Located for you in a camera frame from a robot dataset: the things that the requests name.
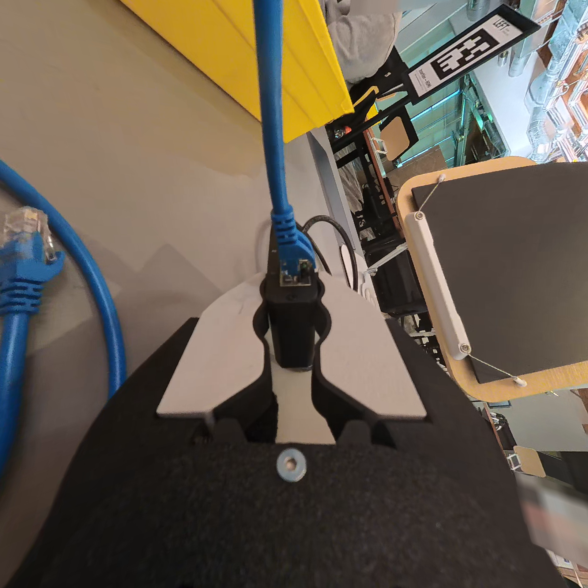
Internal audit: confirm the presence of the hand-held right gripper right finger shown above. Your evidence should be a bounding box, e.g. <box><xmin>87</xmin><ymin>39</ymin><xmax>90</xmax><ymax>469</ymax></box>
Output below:
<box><xmin>312</xmin><ymin>274</ymin><xmax>426</xmax><ymax>420</ymax></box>

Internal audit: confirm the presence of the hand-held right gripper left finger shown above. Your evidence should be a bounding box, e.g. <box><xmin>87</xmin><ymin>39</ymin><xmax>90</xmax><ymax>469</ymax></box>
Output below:
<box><xmin>156</xmin><ymin>273</ymin><xmax>276</xmax><ymax>420</ymax></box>

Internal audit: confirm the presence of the black ethernet adapter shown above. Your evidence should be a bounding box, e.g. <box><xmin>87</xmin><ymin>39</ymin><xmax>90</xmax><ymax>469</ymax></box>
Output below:
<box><xmin>266</xmin><ymin>225</ymin><xmax>321</xmax><ymax>370</ymax></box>

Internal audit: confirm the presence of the black ethernet cable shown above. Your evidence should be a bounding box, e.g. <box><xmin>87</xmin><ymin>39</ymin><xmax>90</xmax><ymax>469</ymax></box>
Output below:
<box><xmin>296</xmin><ymin>216</ymin><xmax>356</xmax><ymax>276</ymax></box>

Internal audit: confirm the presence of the blue ethernet cable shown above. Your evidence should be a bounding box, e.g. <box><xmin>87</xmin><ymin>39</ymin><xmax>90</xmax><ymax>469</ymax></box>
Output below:
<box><xmin>0</xmin><ymin>0</ymin><xmax>319</xmax><ymax>490</ymax></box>

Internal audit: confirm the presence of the wood-edged black board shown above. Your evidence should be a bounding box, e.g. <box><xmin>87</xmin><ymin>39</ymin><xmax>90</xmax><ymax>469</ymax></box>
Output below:
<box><xmin>397</xmin><ymin>156</ymin><xmax>588</xmax><ymax>402</ymax></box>

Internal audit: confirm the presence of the yellow plastic bin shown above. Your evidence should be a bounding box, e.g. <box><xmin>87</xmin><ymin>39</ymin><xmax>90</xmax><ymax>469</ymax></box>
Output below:
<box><xmin>119</xmin><ymin>0</ymin><xmax>355</xmax><ymax>143</ymax></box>

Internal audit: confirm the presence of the black white tag sign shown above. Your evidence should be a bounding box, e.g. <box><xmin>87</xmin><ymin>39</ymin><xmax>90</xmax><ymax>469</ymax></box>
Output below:
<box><xmin>404</xmin><ymin>4</ymin><xmax>542</xmax><ymax>99</ymax></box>

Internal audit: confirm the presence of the grey cloth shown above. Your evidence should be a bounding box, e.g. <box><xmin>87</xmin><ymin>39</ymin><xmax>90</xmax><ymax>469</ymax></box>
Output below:
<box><xmin>322</xmin><ymin>0</ymin><xmax>402</xmax><ymax>84</ymax></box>

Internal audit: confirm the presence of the white bar bracket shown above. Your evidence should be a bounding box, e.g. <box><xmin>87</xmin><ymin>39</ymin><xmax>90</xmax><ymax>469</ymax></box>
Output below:
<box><xmin>404</xmin><ymin>211</ymin><xmax>471</xmax><ymax>361</ymax></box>

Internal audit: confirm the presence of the silver ventilation duct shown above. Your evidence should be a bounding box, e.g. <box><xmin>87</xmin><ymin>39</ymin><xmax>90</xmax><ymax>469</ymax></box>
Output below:
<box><xmin>524</xmin><ymin>0</ymin><xmax>588</xmax><ymax>164</ymax></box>

